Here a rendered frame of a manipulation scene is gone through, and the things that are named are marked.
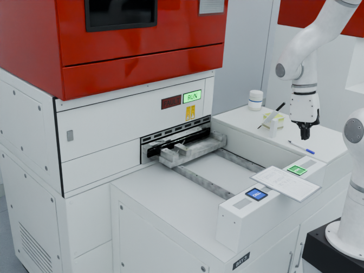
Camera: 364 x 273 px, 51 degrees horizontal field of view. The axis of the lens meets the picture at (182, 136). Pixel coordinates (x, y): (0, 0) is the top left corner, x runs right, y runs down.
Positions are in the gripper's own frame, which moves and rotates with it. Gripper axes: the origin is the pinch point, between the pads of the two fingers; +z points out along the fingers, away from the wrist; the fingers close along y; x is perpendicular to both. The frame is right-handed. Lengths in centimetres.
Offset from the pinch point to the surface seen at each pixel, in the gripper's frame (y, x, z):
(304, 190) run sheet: 5.7, -10.8, 16.7
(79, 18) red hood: -44, -58, -47
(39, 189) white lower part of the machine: -87, -66, 19
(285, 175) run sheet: -4.3, -7.0, 14.6
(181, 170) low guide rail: -48, -19, 18
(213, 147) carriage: -50, 5, 14
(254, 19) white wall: -203, 251, -44
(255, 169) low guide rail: -28.6, 7.9, 22.2
